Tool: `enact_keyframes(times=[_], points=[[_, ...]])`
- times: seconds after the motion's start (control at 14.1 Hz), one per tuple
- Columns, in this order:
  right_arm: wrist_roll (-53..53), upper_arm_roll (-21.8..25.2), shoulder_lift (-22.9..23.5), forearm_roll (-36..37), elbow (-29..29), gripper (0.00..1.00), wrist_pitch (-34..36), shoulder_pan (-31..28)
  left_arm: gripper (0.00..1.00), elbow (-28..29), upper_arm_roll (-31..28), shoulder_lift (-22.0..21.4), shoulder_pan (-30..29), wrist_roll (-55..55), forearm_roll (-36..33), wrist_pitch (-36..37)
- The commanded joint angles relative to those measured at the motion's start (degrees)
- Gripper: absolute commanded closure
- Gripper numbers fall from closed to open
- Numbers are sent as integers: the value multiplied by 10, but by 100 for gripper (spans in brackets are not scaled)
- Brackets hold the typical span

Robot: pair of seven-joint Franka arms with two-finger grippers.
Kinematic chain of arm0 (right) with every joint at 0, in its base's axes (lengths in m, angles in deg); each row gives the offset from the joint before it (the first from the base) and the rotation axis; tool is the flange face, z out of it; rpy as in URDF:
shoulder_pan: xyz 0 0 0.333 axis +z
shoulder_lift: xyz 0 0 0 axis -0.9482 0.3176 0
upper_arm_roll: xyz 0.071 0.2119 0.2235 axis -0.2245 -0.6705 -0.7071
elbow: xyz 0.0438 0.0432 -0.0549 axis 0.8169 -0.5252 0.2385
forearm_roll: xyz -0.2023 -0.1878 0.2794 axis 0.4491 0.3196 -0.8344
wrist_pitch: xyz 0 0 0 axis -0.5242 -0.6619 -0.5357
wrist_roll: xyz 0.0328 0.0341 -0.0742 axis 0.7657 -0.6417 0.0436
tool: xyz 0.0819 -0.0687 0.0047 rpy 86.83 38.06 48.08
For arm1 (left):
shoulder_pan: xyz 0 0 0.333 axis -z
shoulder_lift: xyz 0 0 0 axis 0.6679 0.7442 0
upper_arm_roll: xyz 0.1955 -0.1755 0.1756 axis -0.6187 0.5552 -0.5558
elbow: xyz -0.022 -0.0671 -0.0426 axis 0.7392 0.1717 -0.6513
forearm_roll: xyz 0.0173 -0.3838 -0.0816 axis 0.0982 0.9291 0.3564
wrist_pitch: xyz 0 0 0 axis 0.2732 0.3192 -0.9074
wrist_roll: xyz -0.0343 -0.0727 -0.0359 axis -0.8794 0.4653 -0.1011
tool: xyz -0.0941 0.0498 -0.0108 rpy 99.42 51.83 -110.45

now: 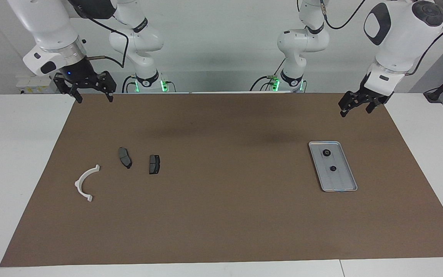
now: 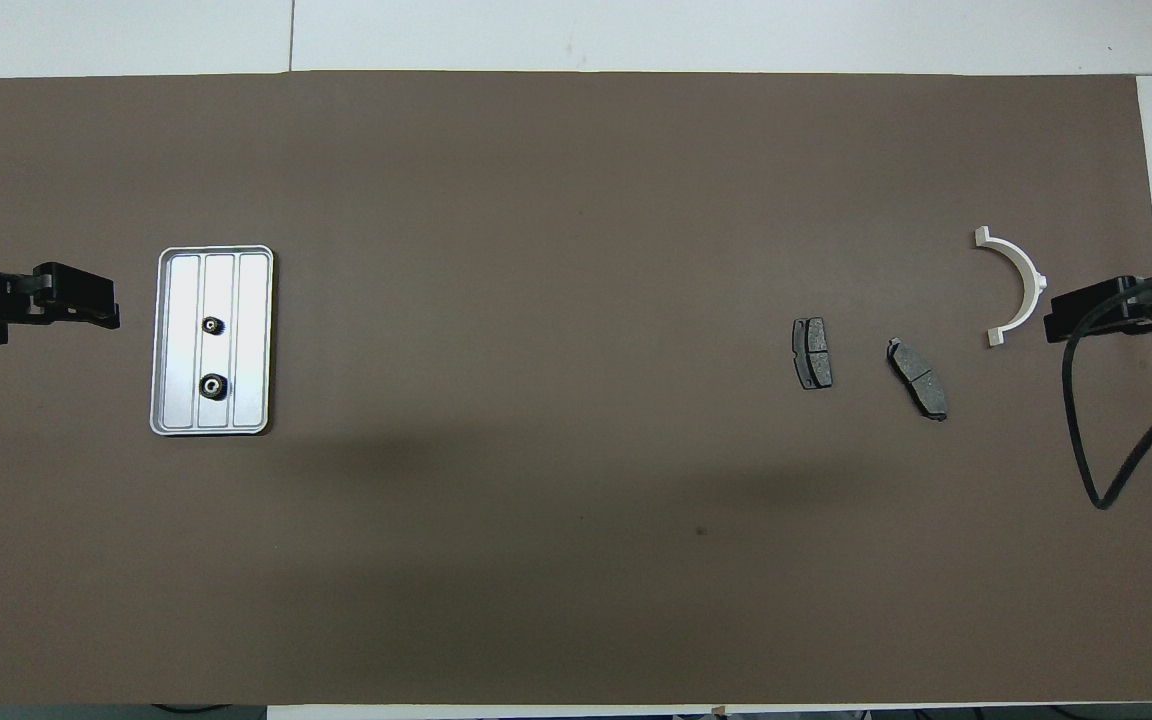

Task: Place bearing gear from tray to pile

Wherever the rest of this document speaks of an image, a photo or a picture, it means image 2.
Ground silver metal tray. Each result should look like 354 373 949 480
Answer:
149 245 275 437

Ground elongated dark grey brake pad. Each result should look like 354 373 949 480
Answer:
886 337 949 421

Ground rectangular dark grey brake pad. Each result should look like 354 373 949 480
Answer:
792 317 834 392

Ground brown table mat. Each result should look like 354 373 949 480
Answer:
0 72 1152 706

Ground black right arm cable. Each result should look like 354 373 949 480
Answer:
1062 268 1152 511

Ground white semicircular plastic bracket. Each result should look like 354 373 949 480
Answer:
974 227 1049 348

